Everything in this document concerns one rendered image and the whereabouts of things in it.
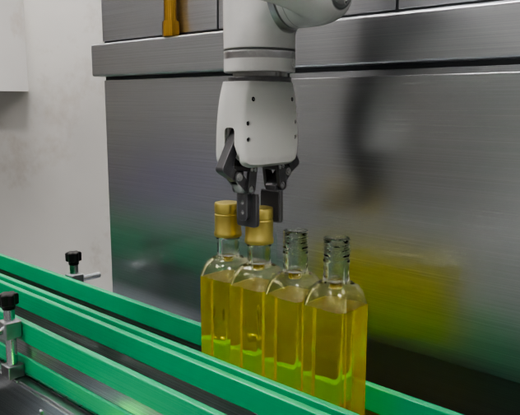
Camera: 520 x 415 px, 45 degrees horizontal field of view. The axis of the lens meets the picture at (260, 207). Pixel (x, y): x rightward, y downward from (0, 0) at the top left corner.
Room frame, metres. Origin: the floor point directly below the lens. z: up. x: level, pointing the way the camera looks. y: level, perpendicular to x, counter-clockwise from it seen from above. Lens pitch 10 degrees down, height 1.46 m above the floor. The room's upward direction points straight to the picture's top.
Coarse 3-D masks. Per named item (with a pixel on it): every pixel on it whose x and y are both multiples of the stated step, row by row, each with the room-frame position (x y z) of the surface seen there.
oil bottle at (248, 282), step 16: (240, 272) 0.75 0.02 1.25; (256, 272) 0.74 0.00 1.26; (272, 272) 0.74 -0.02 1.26; (240, 288) 0.74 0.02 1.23; (256, 288) 0.73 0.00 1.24; (240, 304) 0.74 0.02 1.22; (256, 304) 0.73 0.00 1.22; (240, 320) 0.74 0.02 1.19; (256, 320) 0.73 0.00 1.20; (240, 336) 0.74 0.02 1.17; (256, 336) 0.73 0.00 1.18; (240, 352) 0.74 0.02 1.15; (256, 352) 0.73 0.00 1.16; (256, 368) 0.73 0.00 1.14
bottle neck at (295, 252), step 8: (288, 232) 0.71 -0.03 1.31; (296, 232) 0.71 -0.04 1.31; (304, 232) 0.71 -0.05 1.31; (288, 240) 0.71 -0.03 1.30; (296, 240) 0.71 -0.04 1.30; (304, 240) 0.71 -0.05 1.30; (288, 248) 0.71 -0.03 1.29; (296, 248) 0.71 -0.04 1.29; (304, 248) 0.71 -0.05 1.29; (288, 256) 0.71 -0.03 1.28; (296, 256) 0.71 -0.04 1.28; (304, 256) 0.71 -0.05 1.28; (288, 264) 0.71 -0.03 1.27; (296, 264) 0.71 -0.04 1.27; (304, 264) 0.71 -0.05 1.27; (288, 272) 0.71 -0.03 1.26; (296, 272) 0.71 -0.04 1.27; (304, 272) 0.71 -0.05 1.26
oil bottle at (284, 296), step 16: (272, 288) 0.71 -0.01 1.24; (288, 288) 0.70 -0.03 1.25; (304, 288) 0.69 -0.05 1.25; (272, 304) 0.71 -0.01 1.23; (288, 304) 0.69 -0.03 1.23; (272, 320) 0.71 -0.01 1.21; (288, 320) 0.69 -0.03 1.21; (272, 336) 0.71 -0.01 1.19; (288, 336) 0.69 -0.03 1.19; (272, 352) 0.71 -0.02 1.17; (288, 352) 0.69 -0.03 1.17; (272, 368) 0.71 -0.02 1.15; (288, 368) 0.69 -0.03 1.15; (288, 384) 0.69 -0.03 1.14
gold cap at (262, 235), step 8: (264, 208) 0.75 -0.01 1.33; (272, 208) 0.76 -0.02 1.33; (264, 216) 0.75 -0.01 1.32; (272, 216) 0.76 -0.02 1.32; (264, 224) 0.75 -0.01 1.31; (272, 224) 0.76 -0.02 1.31; (248, 232) 0.75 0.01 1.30; (256, 232) 0.74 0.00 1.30; (264, 232) 0.75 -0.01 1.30; (272, 232) 0.76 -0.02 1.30; (248, 240) 0.75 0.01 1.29; (256, 240) 0.74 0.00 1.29; (264, 240) 0.74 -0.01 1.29; (272, 240) 0.75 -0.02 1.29
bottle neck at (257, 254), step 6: (252, 246) 0.75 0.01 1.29; (258, 246) 0.75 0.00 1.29; (264, 246) 0.75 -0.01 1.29; (270, 246) 0.76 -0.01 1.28; (252, 252) 0.75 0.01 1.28; (258, 252) 0.75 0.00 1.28; (264, 252) 0.75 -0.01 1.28; (270, 252) 0.76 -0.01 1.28; (252, 258) 0.75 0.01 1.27; (258, 258) 0.75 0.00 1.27; (264, 258) 0.75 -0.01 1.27; (270, 258) 0.76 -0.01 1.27
